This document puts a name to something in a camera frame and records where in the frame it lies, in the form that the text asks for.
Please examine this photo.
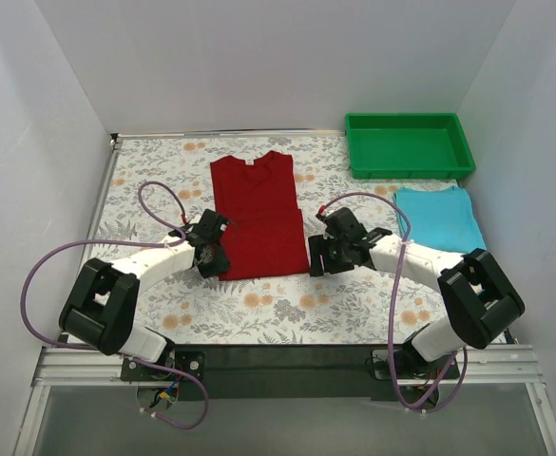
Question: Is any red t-shirt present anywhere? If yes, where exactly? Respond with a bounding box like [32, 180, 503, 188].
[210, 150, 309, 281]

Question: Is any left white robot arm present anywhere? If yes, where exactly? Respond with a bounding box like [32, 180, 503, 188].
[59, 209, 230, 380]

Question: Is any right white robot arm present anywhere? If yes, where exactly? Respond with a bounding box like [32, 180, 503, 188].
[308, 208, 526, 378]

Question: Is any floral patterned table mat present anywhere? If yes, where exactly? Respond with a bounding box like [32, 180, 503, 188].
[90, 136, 446, 344]

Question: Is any folded turquoise t-shirt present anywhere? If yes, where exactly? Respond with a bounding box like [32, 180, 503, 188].
[393, 186, 487, 254]

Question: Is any green plastic tray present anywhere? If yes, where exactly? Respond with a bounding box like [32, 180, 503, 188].
[345, 113, 476, 180]

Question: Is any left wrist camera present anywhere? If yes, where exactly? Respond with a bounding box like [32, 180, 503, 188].
[165, 221, 202, 247]

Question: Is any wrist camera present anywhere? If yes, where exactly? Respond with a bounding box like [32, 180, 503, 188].
[316, 205, 338, 238]
[165, 221, 202, 247]

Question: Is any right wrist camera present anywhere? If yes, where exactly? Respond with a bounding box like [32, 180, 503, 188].
[316, 205, 338, 238]

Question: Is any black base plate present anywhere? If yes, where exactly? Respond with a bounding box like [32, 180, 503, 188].
[120, 344, 462, 403]

